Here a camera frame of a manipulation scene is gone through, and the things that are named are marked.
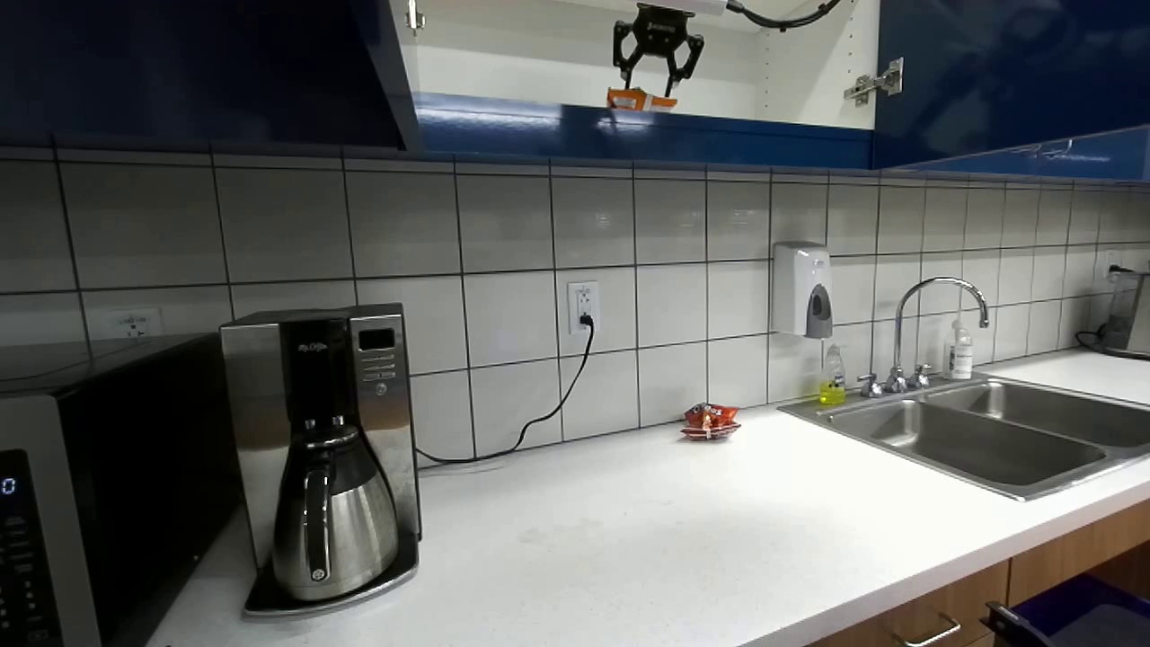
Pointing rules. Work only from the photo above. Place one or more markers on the small white pump bottle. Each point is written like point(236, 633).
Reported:
point(959, 358)

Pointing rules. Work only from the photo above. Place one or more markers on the orange snack packet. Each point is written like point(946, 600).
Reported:
point(709, 423)
point(641, 97)

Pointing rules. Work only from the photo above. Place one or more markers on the blue closed wall cabinet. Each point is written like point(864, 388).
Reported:
point(180, 67)

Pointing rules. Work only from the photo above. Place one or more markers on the stainless steel double sink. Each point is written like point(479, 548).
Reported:
point(956, 435)

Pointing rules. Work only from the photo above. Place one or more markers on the metal cabinet hinge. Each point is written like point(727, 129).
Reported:
point(877, 84)

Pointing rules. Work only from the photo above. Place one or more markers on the chrome gooseneck faucet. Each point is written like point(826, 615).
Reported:
point(898, 325)

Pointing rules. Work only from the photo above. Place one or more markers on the blue chair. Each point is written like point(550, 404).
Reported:
point(1080, 612)

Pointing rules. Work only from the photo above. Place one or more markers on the white wall outlet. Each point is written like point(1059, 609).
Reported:
point(582, 298)
point(136, 325)

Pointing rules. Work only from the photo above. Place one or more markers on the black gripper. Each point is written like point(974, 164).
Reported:
point(658, 30)

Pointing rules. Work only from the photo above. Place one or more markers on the black steel microwave oven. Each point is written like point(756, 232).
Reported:
point(129, 503)

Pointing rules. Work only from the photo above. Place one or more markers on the blue open cabinet door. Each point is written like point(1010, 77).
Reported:
point(1054, 73)

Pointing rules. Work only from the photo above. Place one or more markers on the wooden base cabinet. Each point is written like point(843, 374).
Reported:
point(1066, 558)

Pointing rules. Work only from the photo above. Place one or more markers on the white wall soap dispenser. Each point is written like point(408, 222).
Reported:
point(798, 289)

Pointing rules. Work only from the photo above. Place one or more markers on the yellow dish soap bottle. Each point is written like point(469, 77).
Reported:
point(826, 386)

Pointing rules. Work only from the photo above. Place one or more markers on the steel coffee carafe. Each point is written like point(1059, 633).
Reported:
point(343, 527)

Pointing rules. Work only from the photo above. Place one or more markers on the dark countertop appliance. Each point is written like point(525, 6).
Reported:
point(1125, 314)

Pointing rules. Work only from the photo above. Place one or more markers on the steel black coffee maker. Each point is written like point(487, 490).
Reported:
point(383, 395)

